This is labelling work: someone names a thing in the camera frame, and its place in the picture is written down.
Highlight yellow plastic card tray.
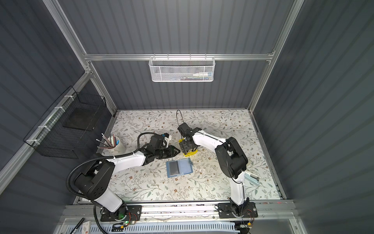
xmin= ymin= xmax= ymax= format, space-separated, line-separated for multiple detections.
xmin=179 ymin=139 xmax=199 ymax=157

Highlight blue leather card holder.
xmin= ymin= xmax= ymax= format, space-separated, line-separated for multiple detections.
xmin=166 ymin=158 xmax=193 ymax=178

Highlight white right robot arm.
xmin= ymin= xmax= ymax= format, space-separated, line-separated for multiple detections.
xmin=177 ymin=123 xmax=249 ymax=207

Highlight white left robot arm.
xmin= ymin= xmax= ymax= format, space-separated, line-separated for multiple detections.
xmin=66 ymin=132 xmax=181 ymax=213

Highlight white pen cup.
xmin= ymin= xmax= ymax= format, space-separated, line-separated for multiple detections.
xmin=108 ymin=136 xmax=126 ymax=156

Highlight pens in cup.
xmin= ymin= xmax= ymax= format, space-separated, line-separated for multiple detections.
xmin=95 ymin=134 xmax=120 ymax=149

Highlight white tube in basket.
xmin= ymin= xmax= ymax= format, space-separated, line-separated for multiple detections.
xmin=181 ymin=72 xmax=213 ymax=80

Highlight black corrugated cable hose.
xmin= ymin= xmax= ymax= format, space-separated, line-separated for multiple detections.
xmin=65 ymin=132 xmax=160 ymax=199

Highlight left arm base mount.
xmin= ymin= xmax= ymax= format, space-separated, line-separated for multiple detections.
xmin=100 ymin=204 xmax=143 ymax=222

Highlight white wire mesh basket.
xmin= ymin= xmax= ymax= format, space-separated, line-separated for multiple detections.
xmin=149 ymin=56 xmax=216 ymax=82

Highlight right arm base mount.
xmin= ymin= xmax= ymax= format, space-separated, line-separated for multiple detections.
xmin=214 ymin=202 xmax=258 ymax=220

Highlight black wire mesh basket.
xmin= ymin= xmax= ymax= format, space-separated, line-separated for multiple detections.
xmin=23 ymin=87 xmax=107 ymax=159

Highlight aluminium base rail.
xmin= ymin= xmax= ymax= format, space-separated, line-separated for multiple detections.
xmin=58 ymin=200 xmax=299 ymax=224

